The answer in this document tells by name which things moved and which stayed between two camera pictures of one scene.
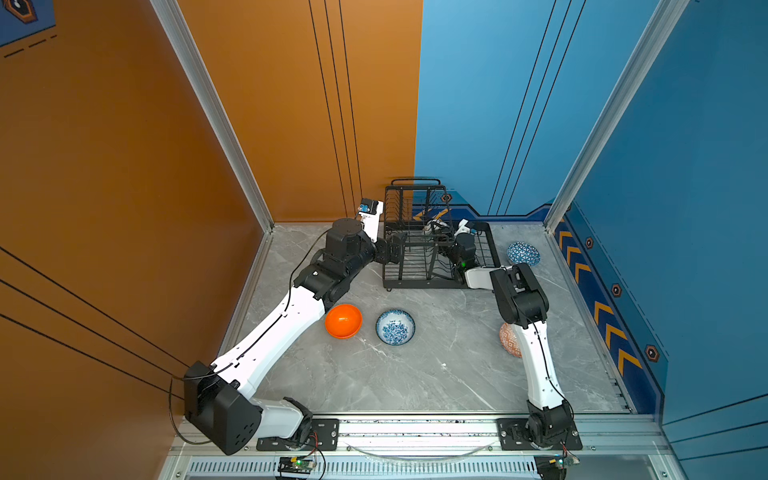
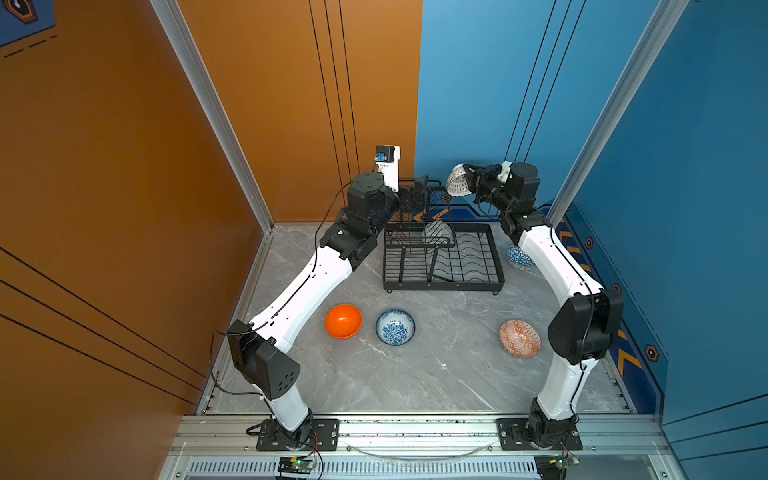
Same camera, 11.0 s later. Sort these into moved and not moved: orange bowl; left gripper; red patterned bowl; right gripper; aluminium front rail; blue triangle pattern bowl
Moved: right gripper; left gripper
Not moved: aluminium front rail; orange bowl; blue triangle pattern bowl; red patterned bowl
